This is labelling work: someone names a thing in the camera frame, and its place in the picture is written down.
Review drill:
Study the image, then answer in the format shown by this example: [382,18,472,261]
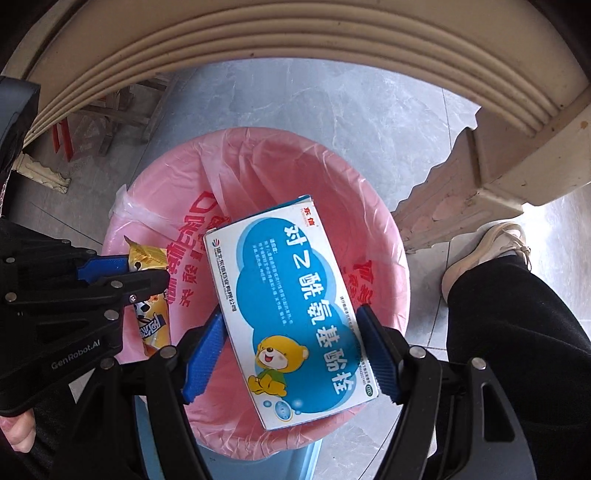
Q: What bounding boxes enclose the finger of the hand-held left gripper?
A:
[4,268,171,325]
[0,231,133,284]

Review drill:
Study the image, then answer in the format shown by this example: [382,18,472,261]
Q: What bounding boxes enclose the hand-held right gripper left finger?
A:
[41,307,229,480]

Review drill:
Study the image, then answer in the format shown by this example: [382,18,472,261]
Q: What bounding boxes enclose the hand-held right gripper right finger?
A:
[355,304,551,480]

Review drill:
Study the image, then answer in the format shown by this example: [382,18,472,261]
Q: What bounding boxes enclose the yellow snack wrapper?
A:
[123,235,174,359]

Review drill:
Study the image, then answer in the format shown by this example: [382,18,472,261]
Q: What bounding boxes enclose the blue white medicine box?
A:
[203,194,380,433]

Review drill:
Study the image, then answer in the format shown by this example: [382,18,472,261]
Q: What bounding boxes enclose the pink bag-lined trash bin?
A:
[102,128,413,462]

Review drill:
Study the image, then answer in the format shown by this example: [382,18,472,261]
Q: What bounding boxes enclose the person's left hand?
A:
[0,406,38,454]

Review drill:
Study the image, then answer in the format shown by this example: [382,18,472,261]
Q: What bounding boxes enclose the person's right leg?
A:
[434,256,591,480]

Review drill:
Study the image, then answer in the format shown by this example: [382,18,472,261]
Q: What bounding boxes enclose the person's beige shoe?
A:
[441,222,533,305]

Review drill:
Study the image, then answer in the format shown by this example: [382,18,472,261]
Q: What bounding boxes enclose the beige table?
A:
[0,0,591,254]

